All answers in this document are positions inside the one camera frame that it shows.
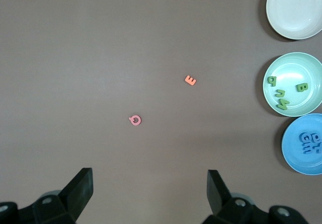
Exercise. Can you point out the green foam capital letter B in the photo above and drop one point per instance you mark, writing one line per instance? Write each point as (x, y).
(302, 88)

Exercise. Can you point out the blue plate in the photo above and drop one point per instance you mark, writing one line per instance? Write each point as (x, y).
(293, 156)

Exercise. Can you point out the green foam small letter b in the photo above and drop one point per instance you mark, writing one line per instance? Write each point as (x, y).
(272, 83)

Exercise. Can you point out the pink foam letter Q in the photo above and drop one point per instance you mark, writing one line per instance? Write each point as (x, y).
(138, 122)

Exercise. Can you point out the beige plate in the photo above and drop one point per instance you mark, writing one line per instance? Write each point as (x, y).
(291, 7)

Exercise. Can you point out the brown paper table cover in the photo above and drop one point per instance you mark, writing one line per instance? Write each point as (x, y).
(100, 58)

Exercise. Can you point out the green foam small letter n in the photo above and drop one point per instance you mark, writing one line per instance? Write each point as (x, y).
(279, 94)

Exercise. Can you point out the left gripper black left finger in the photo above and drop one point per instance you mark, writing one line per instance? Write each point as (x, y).
(80, 191)

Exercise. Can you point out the blue foam letter a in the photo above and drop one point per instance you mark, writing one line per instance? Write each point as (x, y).
(312, 136)

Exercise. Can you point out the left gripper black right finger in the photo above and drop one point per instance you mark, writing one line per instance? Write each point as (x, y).
(216, 191)

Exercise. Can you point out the green plate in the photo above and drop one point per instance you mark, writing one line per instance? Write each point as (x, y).
(289, 68)

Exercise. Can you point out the green foam capital letter N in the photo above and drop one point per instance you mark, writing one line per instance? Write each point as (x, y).
(283, 104)

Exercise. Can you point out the orange foam letter E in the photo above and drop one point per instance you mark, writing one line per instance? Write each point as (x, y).
(188, 80)

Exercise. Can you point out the blue foam letter E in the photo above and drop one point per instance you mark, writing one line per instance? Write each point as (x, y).
(305, 149)

